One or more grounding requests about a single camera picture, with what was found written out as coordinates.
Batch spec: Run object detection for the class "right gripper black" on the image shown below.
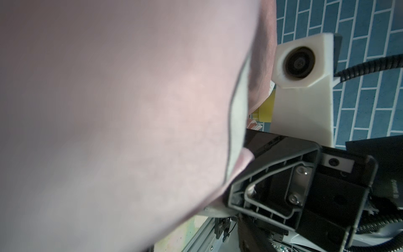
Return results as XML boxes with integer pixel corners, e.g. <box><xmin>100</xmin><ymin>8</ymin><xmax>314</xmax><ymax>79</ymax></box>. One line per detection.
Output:
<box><xmin>224</xmin><ymin>130</ymin><xmax>403</xmax><ymax>252</ymax></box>

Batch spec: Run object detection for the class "light pink cartoon pillow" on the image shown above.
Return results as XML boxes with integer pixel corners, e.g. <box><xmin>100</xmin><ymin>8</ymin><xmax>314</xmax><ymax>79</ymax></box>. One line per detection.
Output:
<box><xmin>1</xmin><ymin>1</ymin><xmax>277</xmax><ymax>252</ymax></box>

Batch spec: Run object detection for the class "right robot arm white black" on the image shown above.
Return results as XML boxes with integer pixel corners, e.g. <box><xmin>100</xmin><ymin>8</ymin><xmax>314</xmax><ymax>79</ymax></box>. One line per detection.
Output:
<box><xmin>225</xmin><ymin>130</ymin><xmax>403</xmax><ymax>252</ymax></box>

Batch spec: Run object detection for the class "yellow pen cup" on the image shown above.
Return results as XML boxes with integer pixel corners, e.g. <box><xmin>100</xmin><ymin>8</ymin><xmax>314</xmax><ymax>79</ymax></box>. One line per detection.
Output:
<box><xmin>251</xmin><ymin>89</ymin><xmax>276</xmax><ymax>123</ymax></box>

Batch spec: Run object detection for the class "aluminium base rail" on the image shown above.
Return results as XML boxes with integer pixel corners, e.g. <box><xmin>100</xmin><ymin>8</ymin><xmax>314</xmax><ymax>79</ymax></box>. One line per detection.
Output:
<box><xmin>182</xmin><ymin>217</ymin><xmax>237</xmax><ymax>252</ymax></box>

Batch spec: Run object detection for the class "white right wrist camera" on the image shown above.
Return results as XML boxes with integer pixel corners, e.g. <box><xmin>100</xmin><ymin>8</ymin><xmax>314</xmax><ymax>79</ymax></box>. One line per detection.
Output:
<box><xmin>270</xmin><ymin>33</ymin><xmax>342</xmax><ymax>147</ymax></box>

